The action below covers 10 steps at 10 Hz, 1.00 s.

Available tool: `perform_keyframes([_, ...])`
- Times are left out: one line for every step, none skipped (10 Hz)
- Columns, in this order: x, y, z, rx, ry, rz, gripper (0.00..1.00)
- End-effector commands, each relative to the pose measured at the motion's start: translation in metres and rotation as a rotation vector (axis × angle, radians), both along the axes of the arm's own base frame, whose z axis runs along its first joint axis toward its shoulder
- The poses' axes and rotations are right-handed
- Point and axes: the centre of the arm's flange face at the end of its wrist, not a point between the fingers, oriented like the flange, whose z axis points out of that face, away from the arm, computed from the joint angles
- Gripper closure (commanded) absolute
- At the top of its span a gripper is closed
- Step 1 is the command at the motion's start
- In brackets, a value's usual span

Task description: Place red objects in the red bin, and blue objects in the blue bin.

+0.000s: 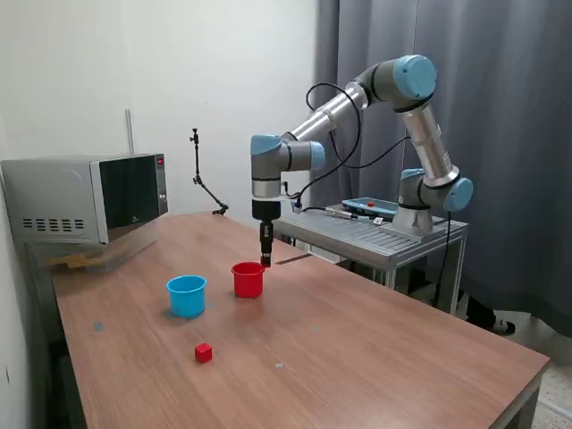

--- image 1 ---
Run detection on clear plastic riser box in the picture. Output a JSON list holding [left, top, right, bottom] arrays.
[[26, 223, 158, 274]]

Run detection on person's black-clad leg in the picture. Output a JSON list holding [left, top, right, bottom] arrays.
[[464, 292, 498, 331]]

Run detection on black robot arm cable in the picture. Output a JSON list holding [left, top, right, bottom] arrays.
[[297, 82, 412, 211]]

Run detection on thin white pole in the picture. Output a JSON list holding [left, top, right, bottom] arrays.
[[124, 108, 135, 155]]

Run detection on blue plastic cup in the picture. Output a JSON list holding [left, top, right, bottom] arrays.
[[166, 274, 209, 319]]

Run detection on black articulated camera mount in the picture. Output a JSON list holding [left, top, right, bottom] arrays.
[[188, 127, 231, 217]]

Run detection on black power cable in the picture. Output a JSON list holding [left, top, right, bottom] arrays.
[[433, 208, 453, 309]]

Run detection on grey metal robot stand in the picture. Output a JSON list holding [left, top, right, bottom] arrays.
[[272, 206, 470, 314]]

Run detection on red plastic cup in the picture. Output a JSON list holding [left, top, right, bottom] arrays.
[[231, 261, 265, 299]]

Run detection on black pendant cable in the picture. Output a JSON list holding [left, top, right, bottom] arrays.
[[300, 205, 381, 223]]

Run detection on silver microwave oven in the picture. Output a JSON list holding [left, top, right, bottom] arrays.
[[0, 153, 170, 246]]

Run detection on blue grey teach pendant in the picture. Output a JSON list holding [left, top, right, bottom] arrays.
[[341, 197, 400, 220]]

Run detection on grey curtain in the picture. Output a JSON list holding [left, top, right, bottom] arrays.
[[309, 0, 572, 339]]

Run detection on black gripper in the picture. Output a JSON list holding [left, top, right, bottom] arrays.
[[251, 198, 282, 268]]

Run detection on wooden slats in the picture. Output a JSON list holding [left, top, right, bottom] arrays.
[[46, 253, 106, 271]]

